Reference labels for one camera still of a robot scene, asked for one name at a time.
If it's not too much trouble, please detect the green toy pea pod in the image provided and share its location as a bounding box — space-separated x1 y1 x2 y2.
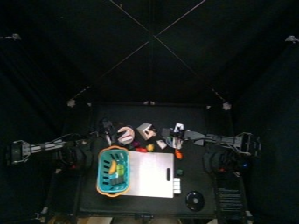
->
117 164 127 178

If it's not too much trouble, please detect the white cutting board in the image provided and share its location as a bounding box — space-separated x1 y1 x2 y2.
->
126 150 175 199

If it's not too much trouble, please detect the white wedge toy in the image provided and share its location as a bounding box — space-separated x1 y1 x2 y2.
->
155 139 169 151

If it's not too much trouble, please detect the grey white small box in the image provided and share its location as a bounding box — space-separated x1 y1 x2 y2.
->
135 122 158 141

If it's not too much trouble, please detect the yellow toy banana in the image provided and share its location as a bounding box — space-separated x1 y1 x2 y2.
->
107 159 118 176

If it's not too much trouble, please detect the teal basket with orange rim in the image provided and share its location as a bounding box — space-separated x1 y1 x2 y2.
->
97 145 133 198

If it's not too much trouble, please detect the dark toy in basket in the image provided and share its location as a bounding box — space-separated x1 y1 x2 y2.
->
109 176 127 187

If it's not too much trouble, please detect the white block stack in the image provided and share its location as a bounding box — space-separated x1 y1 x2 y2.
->
173 177 183 195

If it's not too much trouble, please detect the black round disc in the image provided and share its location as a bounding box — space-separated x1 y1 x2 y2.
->
185 191 206 212

